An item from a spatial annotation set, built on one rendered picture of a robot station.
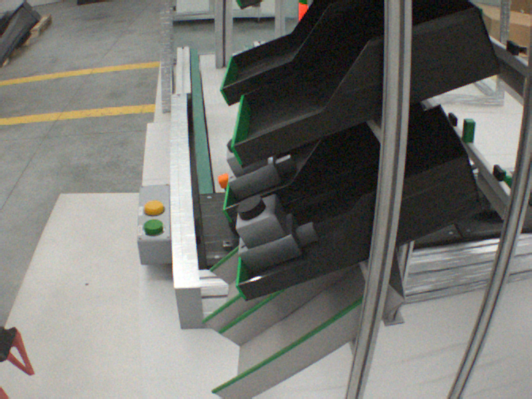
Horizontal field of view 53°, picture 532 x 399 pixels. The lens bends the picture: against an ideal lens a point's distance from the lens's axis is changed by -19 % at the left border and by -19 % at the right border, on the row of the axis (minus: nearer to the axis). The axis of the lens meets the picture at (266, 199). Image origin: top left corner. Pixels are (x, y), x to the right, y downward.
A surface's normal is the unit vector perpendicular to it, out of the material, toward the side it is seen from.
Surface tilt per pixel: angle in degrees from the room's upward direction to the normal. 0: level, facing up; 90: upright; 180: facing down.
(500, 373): 0
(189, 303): 90
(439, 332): 0
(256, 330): 90
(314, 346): 90
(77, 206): 0
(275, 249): 90
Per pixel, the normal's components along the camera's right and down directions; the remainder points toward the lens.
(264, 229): -0.04, 0.52
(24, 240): 0.00, -0.85
